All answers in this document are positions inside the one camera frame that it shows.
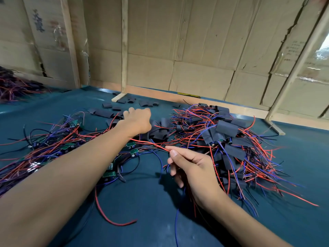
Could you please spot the thin wooden post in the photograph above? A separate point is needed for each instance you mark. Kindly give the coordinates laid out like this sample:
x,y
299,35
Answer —
x,y
124,43

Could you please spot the pile of sleeved wired boards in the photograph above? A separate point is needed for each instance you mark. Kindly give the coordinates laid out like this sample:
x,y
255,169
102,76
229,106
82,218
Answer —
x,y
231,146

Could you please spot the person's left forearm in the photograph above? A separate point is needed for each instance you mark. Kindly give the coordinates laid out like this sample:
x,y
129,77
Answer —
x,y
51,193

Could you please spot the wide wooden post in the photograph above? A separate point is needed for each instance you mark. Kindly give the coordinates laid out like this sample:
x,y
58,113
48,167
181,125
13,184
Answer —
x,y
71,43

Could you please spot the person's left hand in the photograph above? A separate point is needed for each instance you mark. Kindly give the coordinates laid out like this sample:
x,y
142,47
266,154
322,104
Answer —
x,y
136,122

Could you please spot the yellow strip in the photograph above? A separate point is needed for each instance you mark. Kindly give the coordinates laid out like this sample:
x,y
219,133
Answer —
x,y
188,95

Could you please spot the pile of unsleeved wired boards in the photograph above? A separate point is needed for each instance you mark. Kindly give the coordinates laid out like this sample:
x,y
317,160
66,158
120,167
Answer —
x,y
46,146

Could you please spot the clear plastic sheet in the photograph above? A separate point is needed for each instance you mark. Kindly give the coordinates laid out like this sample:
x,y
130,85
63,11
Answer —
x,y
324,54

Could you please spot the pale slanted wooden post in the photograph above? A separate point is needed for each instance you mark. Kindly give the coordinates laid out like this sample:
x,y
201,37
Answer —
x,y
298,69

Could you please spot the person's right hand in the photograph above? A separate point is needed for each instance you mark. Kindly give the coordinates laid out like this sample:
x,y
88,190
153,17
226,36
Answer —
x,y
198,175

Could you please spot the pile of black sleeve pieces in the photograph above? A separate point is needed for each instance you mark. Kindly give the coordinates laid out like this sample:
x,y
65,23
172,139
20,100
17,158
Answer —
x,y
103,113

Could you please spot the person's right forearm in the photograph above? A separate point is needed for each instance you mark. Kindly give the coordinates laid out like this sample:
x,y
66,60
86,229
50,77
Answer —
x,y
241,226

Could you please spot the wooden ledge board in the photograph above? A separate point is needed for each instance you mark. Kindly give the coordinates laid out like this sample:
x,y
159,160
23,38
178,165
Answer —
x,y
154,93

